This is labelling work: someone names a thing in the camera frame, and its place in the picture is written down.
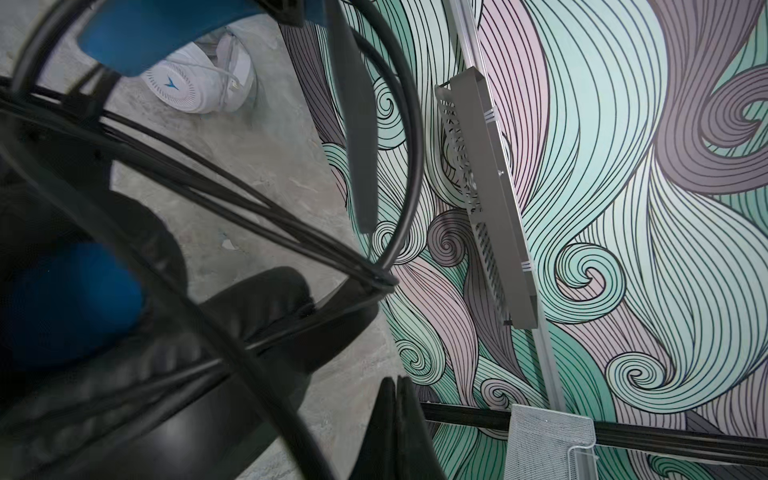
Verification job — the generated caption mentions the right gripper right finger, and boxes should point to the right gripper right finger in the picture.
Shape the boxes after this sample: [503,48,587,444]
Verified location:
[395,376,445,479]

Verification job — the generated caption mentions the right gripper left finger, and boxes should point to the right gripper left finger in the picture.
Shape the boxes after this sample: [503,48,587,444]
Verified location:
[349,377,396,480]

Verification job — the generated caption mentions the black gaming headphones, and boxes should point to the black gaming headphones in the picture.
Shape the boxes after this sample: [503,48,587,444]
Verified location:
[0,0,398,480]

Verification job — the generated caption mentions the white headphones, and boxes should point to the white headphones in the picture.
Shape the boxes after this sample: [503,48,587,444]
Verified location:
[141,30,257,114]

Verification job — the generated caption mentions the clear plastic wall bin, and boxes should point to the clear plastic wall bin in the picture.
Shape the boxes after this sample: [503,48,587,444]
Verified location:
[504,405,599,480]

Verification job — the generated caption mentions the black right rear frame post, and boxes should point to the black right rear frame post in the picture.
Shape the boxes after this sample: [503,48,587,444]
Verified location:
[421,402,767,468]

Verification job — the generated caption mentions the black perforated wall tray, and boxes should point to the black perforated wall tray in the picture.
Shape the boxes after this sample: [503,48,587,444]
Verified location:
[435,67,539,330]

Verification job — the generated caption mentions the aluminium back rail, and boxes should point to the aluminium back rail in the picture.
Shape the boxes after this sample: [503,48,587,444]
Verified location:
[448,1,567,412]

